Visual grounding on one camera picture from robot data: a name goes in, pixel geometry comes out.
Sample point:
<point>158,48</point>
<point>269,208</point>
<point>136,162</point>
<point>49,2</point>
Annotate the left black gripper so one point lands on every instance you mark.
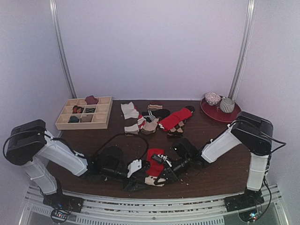
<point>133,186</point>

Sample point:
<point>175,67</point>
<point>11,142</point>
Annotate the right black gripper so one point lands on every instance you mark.
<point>168,173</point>

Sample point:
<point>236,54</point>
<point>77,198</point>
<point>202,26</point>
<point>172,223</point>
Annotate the red and beige sock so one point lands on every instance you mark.
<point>155,168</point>

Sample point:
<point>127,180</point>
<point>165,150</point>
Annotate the tan brown sock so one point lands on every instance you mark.
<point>86,118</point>

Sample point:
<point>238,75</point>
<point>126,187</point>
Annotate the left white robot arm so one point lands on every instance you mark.
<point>31,141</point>

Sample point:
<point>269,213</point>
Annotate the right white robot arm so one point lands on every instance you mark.
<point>253,132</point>

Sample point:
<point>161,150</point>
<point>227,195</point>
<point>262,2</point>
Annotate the argyle brown sock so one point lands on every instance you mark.
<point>177,131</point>

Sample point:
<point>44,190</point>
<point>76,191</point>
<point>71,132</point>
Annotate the tan sock pair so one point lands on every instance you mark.
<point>150,127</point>

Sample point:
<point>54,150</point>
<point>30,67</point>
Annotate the red folded sock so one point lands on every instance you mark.
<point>176,117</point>

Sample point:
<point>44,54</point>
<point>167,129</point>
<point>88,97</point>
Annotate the beige brown sock pile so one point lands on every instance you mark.
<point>133,129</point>

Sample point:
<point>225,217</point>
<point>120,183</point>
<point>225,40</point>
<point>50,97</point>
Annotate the red white striped sock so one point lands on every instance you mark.
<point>141,121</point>

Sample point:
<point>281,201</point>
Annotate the black white striped sock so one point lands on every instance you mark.
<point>156,114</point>

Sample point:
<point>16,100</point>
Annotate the small striped folded sock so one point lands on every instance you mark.
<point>154,107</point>

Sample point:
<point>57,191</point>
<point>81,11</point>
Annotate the beige white folded sock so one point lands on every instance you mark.
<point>129,111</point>

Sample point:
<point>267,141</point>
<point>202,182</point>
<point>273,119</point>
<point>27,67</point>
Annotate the red round plate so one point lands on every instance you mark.
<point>214,112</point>

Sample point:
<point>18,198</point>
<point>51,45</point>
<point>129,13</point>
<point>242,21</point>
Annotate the wooden compartment tray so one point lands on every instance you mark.
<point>100,116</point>

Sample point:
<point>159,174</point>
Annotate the black striped rolled sock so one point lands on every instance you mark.
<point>89,110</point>

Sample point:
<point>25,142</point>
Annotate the white patterned bowl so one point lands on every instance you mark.
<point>212,98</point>

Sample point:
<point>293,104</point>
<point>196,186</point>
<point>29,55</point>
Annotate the teal rolled sock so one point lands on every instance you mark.
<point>73,119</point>

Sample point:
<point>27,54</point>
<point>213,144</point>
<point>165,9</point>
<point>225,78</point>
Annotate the striped ceramic cup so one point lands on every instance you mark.
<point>227,105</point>

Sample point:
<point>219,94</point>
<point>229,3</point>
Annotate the red black rolled sock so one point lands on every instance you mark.
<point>77,109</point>

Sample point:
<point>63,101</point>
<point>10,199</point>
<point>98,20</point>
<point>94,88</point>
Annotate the maroon rolled sock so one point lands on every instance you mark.
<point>91,100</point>

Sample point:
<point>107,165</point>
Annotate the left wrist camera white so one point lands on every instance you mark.
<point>137,165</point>

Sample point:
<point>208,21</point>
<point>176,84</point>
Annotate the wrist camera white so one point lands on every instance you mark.
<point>162,159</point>
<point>137,165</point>

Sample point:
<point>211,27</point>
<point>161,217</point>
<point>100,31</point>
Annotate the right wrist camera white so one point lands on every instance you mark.
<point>162,159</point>

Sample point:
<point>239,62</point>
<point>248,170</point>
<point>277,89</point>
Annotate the metal base rail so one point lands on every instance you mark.
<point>101,210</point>

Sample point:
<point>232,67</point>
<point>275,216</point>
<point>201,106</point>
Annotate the right aluminium frame post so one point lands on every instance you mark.
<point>248,26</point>

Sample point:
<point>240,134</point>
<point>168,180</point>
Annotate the aluminium frame post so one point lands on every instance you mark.
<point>248,26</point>
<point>62,54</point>

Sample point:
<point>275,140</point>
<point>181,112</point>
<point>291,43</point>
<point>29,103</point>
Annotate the left aluminium frame post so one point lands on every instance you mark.
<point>62,54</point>

